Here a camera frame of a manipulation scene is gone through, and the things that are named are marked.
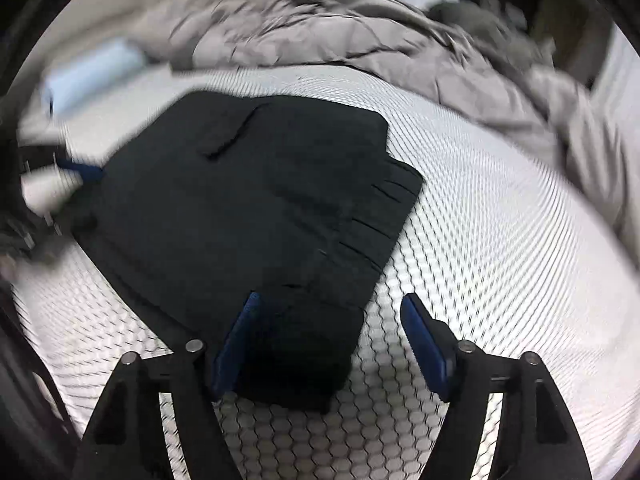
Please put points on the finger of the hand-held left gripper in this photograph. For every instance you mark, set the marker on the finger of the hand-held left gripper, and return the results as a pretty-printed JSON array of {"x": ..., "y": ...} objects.
[{"x": 82, "y": 171}]

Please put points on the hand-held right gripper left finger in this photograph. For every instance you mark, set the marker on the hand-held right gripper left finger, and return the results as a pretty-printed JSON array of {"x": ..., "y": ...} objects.
[{"x": 237, "y": 345}]

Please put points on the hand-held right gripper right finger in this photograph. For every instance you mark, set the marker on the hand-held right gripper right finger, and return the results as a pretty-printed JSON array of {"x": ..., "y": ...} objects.
[{"x": 425, "y": 345}]

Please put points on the black pants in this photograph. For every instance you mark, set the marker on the black pants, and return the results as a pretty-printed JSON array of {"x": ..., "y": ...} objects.
[{"x": 240, "y": 200}]

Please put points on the person's left forearm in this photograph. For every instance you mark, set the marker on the person's left forearm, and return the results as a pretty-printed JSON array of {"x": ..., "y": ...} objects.
[{"x": 25, "y": 240}]

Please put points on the light blue pillow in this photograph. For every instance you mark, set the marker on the light blue pillow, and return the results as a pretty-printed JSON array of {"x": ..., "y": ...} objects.
[{"x": 90, "y": 77}]

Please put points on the white mattress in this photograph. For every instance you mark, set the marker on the white mattress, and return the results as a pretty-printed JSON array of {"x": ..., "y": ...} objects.
[{"x": 500, "y": 240}]

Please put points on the grey duvet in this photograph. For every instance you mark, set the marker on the grey duvet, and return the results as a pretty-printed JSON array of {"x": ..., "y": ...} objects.
[{"x": 390, "y": 40}]

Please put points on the dark grey pillow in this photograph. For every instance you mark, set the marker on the dark grey pillow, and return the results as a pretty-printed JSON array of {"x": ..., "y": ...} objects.
[{"x": 465, "y": 16}]

